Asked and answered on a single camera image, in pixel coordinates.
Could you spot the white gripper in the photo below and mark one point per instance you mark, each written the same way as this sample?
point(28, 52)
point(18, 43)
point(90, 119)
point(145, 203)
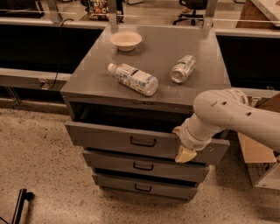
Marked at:
point(189, 139)

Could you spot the grey top drawer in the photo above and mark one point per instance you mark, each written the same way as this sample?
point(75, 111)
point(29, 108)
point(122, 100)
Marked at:
point(132, 141)

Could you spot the grey drawer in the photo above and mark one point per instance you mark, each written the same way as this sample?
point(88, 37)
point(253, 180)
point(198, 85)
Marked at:
point(145, 166)
point(135, 185)
point(132, 141)

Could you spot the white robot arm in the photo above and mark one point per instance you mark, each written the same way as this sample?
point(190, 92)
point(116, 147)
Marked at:
point(226, 109)

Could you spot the grey bottom drawer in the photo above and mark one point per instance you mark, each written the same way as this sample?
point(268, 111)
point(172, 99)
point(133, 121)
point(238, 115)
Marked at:
point(135, 185)

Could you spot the grey middle drawer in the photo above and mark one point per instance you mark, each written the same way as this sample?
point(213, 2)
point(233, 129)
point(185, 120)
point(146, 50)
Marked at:
point(145, 166)

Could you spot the grey drawer cabinet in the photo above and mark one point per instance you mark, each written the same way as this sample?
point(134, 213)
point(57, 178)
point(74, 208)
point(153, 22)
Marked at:
point(136, 111)

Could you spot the silver drink can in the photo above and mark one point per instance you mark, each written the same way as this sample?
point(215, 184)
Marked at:
point(183, 69)

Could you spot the clear plastic water bottle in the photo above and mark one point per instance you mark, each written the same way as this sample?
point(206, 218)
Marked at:
point(138, 80)

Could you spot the white bowl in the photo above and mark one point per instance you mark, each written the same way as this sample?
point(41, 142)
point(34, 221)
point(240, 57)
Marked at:
point(125, 40)

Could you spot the black office chair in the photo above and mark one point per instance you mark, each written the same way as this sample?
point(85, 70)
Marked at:
point(193, 6)

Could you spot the wooden desk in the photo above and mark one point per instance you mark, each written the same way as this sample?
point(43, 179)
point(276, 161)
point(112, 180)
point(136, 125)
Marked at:
point(252, 18)

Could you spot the black stand on floor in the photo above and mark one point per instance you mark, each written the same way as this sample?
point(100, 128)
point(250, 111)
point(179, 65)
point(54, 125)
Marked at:
point(23, 196)

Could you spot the colourful items shelf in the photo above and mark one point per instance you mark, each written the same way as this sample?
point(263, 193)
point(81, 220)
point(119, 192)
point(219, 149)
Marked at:
point(99, 10)

